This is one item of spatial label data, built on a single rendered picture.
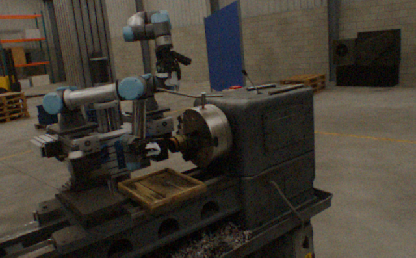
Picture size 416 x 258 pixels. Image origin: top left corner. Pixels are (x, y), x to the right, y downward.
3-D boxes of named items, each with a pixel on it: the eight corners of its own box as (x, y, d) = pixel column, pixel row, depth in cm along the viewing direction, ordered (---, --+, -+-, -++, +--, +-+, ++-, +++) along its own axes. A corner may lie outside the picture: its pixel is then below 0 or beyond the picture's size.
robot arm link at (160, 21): (166, 15, 165) (167, 10, 157) (171, 38, 166) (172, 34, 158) (150, 18, 164) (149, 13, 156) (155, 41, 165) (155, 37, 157)
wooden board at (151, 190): (168, 173, 195) (168, 166, 194) (207, 191, 167) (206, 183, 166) (118, 190, 178) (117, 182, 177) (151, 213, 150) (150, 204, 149)
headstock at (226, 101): (262, 137, 249) (259, 82, 241) (320, 149, 211) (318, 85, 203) (195, 159, 215) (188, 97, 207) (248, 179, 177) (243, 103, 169)
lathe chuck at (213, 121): (190, 148, 204) (192, 97, 191) (225, 173, 181) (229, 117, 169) (177, 152, 199) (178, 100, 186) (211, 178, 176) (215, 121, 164)
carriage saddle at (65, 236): (95, 193, 177) (93, 182, 176) (135, 225, 140) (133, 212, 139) (32, 213, 160) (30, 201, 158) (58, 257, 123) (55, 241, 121)
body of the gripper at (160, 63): (157, 75, 162) (152, 49, 161) (173, 73, 167) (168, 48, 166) (165, 72, 156) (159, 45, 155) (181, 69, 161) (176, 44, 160)
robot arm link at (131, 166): (143, 163, 198) (141, 145, 196) (139, 170, 187) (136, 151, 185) (130, 164, 199) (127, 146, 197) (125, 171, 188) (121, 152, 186)
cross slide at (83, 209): (90, 183, 174) (88, 175, 173) (125, 210, 140) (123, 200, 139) (56, 193, 165) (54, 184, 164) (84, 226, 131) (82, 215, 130)
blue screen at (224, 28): (198, 97, 1071) (190, 17, 1023) (224, 93, 1082) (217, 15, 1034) (227, 125, 672) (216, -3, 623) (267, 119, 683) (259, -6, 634)
